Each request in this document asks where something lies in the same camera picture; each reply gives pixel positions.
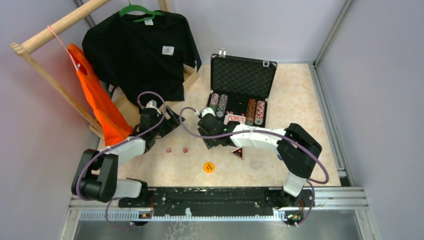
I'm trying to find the black aluminium poker case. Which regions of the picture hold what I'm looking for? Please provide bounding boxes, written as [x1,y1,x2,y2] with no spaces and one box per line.
[207,49,278,127]

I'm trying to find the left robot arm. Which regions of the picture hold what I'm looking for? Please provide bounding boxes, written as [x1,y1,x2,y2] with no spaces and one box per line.
[71,106,185,208]

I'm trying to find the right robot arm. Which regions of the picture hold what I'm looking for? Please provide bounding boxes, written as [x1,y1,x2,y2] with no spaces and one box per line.
[197,113,323,208]

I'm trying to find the red playing card deck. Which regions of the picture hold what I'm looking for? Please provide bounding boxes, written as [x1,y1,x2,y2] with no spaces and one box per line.
[224,114,246,125]

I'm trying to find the green grey chip stack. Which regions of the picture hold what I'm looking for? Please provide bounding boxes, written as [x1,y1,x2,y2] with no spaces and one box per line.
[208,93,220,113]

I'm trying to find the purple blue chip stack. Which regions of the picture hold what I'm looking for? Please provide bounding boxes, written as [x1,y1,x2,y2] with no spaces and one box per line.
[215,94,229,118]

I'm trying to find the red black triangle marker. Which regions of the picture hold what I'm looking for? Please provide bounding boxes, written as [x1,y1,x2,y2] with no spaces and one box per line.
[230,147,244,160]

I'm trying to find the orange round dealer button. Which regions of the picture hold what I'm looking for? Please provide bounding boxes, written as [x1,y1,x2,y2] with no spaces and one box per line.
[203,162,216,174]

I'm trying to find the orange black chip stack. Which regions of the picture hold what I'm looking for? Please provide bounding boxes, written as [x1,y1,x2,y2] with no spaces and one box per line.
[245,98,257,126]

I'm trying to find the red white chip stack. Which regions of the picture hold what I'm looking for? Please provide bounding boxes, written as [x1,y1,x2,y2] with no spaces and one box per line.
[254,100,266,125]

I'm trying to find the black t-shirt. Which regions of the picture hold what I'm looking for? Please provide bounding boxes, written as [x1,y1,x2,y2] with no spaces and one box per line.
[82,11,202,105]

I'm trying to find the clear round button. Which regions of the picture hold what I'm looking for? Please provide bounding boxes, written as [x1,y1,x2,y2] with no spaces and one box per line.
[250,159,262,171]

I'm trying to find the green clothes hanger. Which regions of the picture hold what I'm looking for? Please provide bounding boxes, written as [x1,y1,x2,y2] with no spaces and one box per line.
[118,3,165,22]

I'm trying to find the wooden clothes rack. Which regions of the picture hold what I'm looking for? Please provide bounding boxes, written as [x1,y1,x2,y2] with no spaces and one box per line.
[9,0,200,135]

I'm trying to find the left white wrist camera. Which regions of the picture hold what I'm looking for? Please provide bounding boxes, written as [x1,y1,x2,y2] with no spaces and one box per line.
[145,100,162,115]

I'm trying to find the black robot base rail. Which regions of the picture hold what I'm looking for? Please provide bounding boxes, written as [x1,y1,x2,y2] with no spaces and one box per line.
[118,187,313,217]

